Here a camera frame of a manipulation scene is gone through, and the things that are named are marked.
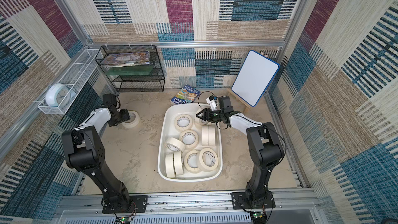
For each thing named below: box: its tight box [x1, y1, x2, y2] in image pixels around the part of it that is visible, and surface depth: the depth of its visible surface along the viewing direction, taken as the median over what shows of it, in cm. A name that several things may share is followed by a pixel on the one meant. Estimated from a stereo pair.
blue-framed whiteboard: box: [231, 49, 280, 108], surface depth 94 cm
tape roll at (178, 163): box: [173, 150, 185, 177], surface depth 77 cm
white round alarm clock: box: [45, 82, 77, 109], surface depth 65 cm
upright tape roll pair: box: [201, 124, 216, 147], surface depth 87 cm
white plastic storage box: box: [157, 102, 223, 183], surface depth 87 cm
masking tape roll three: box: [121, 109, 140, 129], surface depth 102 cm
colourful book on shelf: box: [100, 51, 151, 66], surface depth 83 cm
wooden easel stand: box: [226, 88, 251, 114], surface depth 106 cm
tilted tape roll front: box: [199, 147, 219, 171], surface depth 85 cm
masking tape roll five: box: [163, 136, 186, 153], surface depth 85 cm
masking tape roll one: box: [174, 113, 194, 132], surface depth 101 cm
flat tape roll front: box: [183, 149, 202, 174], surface depth 86 cm
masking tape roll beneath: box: [179, 129, 200, 149], surface depth 95 cm
